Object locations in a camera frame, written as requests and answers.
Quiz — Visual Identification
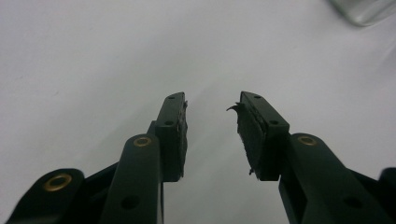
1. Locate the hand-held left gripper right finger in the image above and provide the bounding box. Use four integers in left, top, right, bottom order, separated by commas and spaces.
226, 91, 394, 224

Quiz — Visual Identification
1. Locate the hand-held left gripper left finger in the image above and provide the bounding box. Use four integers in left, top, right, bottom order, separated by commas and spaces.
100, 91, 189, 224

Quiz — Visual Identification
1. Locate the clear plastic object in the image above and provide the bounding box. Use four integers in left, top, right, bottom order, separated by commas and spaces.
329, 0, 396, 27

